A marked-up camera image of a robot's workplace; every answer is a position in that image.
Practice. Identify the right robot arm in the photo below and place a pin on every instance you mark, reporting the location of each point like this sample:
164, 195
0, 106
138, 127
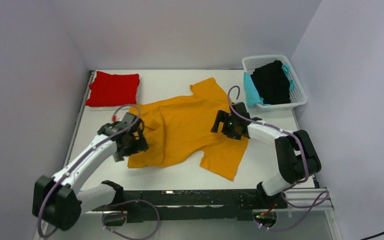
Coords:
296, 156

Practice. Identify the folded red t shirt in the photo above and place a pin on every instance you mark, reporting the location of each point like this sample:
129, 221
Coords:
104, 75

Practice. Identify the black t shirt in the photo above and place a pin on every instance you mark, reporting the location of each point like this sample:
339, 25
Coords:
272, 84

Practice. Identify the teal t shirt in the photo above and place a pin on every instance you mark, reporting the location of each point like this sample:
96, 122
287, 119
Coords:
251, 93

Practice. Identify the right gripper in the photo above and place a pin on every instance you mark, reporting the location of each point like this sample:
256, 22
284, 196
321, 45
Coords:
223, 116

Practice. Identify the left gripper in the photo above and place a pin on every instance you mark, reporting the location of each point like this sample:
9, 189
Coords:
141, 145

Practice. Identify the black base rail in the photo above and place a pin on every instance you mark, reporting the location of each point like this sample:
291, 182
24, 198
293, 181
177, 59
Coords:
177, 205

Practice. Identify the yellow t shirt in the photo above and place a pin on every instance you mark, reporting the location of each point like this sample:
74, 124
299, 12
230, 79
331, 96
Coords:
177, 127

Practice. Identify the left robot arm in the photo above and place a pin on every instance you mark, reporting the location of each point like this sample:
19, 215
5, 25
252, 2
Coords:
60, 200

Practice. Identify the white plastic basket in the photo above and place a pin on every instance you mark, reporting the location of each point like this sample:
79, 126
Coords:
297, 94

